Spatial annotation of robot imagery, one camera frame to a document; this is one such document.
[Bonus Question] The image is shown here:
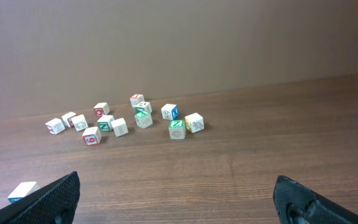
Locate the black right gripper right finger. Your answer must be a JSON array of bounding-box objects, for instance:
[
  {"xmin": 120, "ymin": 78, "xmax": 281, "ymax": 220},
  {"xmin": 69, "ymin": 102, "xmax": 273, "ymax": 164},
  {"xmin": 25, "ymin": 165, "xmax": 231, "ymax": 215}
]
[{"xmin": 273, "ymin": 175, "xmax": 358, "ymax": 224}]

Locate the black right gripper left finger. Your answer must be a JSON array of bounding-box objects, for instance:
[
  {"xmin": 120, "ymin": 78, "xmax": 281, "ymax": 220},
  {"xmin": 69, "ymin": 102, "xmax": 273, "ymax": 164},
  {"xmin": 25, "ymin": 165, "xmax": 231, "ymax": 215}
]
[{"xmin": 0, "ymin": 171, "xmax": 80, "ymax": 224}]

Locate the blue-sided white block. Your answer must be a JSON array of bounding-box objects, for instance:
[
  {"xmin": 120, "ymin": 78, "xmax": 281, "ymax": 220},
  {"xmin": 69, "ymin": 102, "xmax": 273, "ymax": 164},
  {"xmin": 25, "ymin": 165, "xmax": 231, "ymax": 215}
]
[{"xmin": 7, "ymin": 182, "xmax": 40, "ymax": 203}]

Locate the plain number one block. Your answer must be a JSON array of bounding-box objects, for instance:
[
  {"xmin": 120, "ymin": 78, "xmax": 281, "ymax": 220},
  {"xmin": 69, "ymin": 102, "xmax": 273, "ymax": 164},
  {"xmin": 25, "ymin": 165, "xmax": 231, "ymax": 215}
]
[{"xmin": 111, "ymin": 118, "xmax": 129, "ymax": 137}]

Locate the green letter block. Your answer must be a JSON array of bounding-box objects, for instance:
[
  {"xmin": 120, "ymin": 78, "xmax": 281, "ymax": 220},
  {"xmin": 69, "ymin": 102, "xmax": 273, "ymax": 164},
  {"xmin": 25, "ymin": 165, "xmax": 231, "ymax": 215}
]
[{"xmin": 134, "ymin": 111, "xmax": 153, "ymax": 129}]

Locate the red Z white block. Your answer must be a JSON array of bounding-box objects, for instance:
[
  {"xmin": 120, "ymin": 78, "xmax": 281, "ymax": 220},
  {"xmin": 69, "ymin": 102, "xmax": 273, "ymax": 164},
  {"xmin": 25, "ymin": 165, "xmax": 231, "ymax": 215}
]
[{"xmin": 45, "ymin": 118, "xmax": 65, "ymax": 135}]

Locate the red animal sketch block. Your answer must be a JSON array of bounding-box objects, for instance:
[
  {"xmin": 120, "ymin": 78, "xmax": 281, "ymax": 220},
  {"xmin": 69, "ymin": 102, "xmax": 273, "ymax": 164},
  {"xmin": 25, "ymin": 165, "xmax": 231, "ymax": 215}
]
[{"xmin": 71, "ymin": 114, "xmax": 88, "ymax": 132}]

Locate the red-edged white block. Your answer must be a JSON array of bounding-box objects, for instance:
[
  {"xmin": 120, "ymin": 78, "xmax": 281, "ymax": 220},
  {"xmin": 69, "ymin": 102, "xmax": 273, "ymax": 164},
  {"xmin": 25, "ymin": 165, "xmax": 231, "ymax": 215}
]
[{"xmin": 62, "ymin": 111, "xmax": 77, "ymax": 128}]

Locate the green N block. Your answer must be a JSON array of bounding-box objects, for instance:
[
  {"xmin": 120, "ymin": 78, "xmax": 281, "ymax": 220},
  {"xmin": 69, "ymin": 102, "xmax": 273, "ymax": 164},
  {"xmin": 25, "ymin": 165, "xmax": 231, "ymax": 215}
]
[{"xmin": 97, "ymin": 115, "xmax": 114, "ymax": 132}]

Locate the red Q block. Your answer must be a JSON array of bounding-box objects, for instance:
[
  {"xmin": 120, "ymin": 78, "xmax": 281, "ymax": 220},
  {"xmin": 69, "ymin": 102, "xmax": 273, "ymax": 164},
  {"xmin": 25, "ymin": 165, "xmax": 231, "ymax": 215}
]
[{"xmin": 93, "ymin": 102, "xmax": 110, "ymax": 117}]

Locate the green ladybug block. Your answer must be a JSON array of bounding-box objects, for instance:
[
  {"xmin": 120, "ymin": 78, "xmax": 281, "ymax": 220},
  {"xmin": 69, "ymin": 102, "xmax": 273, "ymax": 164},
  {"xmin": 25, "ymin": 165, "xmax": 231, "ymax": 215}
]
[{"xmin": 135, "ymin": 101, "xmax": 152, "ymax": 113}]

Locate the yellow turtle block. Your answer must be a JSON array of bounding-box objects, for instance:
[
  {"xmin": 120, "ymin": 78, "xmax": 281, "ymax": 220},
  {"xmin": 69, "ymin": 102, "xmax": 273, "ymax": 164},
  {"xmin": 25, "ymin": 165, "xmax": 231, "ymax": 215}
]
[{"xmin": 185, "ymin": 113, "xmax": 204, "ymax": 133}]

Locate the red X block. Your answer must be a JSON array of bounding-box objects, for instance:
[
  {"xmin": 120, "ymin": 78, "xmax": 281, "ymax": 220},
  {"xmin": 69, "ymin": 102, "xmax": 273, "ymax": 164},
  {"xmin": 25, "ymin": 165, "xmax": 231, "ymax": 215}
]
[{"xmin": 130, "ymin": 94, "xmax": 145, "ymax": 107}]

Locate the green Z block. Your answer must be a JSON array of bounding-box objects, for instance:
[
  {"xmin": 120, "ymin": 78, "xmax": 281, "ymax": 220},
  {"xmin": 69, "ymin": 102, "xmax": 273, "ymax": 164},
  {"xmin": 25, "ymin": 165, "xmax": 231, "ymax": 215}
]
[{"xmin": 168, "ymin": 119, "xmax": 186, "ymax": 139}]

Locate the blue K block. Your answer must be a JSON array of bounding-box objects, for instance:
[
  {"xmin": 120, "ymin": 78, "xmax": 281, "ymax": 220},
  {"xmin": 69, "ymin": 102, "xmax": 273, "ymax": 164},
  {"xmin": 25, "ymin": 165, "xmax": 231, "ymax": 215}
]
[{"xmin": 161, "ymin": 104, "xmax": 178, "ymax": 120}]

